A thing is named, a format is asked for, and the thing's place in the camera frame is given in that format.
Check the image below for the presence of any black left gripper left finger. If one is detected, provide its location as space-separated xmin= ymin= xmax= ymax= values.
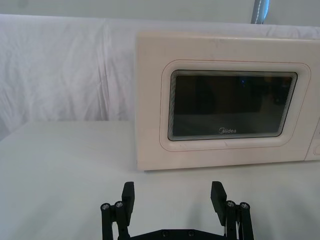
xmin=100 ymin=181 xmax=136 ymax=240

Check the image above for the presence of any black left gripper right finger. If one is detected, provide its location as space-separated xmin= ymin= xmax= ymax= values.
xmin=211 ymin=181 xmax=255 ymax=240

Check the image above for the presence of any white table cloth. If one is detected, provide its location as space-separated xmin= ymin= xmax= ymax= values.
xmin=0 ymin=121 xmax=320 ymax=240

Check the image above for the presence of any cream microwave oven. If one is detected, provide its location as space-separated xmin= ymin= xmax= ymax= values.
xmin=134 ymin=31 xmax=320 ymax=172

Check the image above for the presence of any white draped backdrop cloth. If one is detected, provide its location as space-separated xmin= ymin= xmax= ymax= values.
xmin=0 ymin=13 xmax=320 ymax=141

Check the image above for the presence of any white curtain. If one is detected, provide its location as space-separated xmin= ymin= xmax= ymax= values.
xmin=0 ymin=0 xmax=320 ymax=27

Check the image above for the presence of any grey striped post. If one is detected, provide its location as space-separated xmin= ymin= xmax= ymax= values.
xmin=250 ymin=0 xmax=269 ymax=26

